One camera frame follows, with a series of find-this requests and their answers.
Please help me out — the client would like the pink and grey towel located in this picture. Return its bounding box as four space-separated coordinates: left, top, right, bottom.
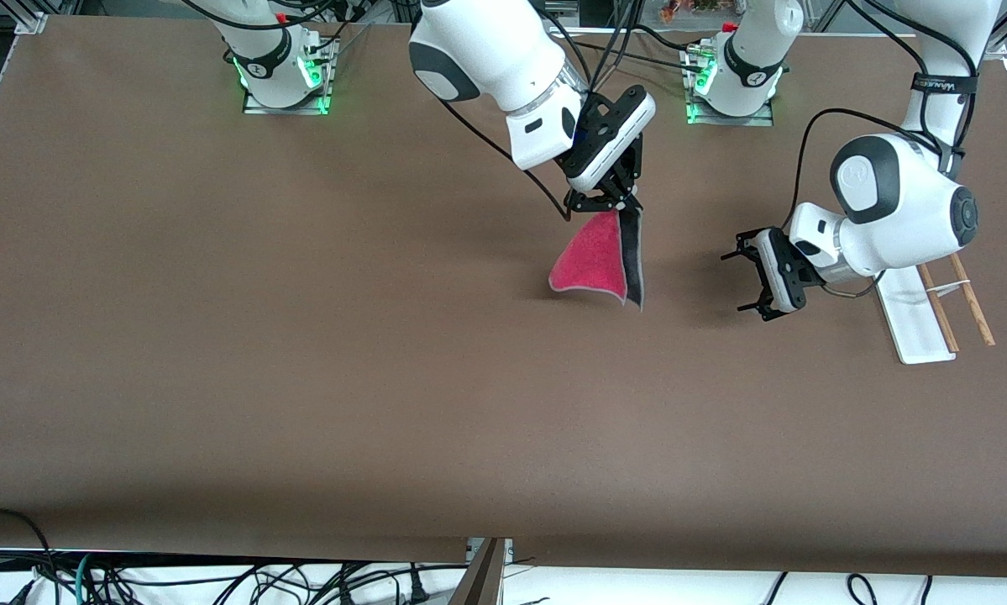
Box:
548 208 645 310

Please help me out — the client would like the white rack with wooden bars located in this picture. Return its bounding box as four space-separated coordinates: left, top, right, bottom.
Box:
875 252 997 366

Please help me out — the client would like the orange object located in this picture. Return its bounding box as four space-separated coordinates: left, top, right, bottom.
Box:
661 0 722 22

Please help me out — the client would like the brown angled beam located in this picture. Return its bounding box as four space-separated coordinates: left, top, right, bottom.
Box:
448 538 508 605

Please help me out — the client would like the black right camera cable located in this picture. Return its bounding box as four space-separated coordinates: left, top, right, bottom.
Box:
585 0 638 95

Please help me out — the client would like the black left arm base cable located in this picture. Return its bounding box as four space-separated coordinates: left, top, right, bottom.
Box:
566 38 710 72

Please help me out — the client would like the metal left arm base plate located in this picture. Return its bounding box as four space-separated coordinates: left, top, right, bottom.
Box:
684 42 777 127

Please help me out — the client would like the black velcro strap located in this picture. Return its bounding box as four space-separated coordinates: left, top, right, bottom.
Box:
912 72 980 97

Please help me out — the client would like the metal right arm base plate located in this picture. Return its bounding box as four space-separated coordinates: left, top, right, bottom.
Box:
243 34 338 116

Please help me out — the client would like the black looping floor cable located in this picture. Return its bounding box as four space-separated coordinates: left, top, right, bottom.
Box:
0 508 55 605

